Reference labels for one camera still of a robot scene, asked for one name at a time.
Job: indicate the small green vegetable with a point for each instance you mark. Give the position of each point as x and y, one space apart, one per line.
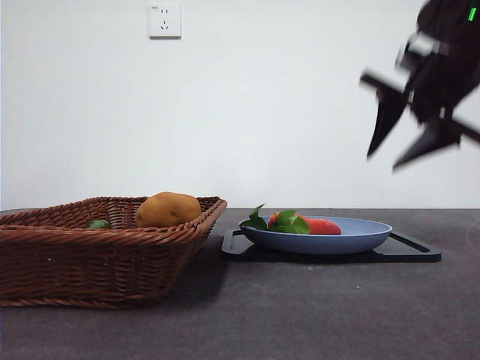
98 224

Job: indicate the white wall socket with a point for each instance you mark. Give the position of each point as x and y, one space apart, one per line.
165 20

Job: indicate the brown wicker basket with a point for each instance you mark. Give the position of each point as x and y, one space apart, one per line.
93 262

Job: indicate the orange carrot with green leaves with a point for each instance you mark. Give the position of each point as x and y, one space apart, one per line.
322 227

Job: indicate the yellow-brown potato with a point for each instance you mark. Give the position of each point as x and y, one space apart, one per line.
168 210

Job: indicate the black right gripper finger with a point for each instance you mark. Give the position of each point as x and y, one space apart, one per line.
435 137
388 112

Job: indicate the round blue plate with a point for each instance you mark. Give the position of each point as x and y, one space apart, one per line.
318 242

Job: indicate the black flat tray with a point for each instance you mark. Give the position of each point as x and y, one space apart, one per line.
405 255

